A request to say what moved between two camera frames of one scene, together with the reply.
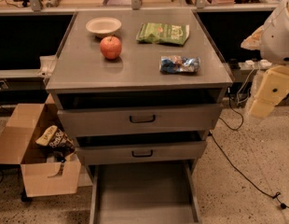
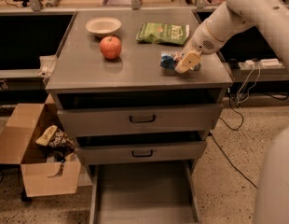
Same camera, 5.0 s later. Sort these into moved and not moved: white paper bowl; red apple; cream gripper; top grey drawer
Moved: cream gripper
Not moved: red apple; top grey drawer; white paper bowl
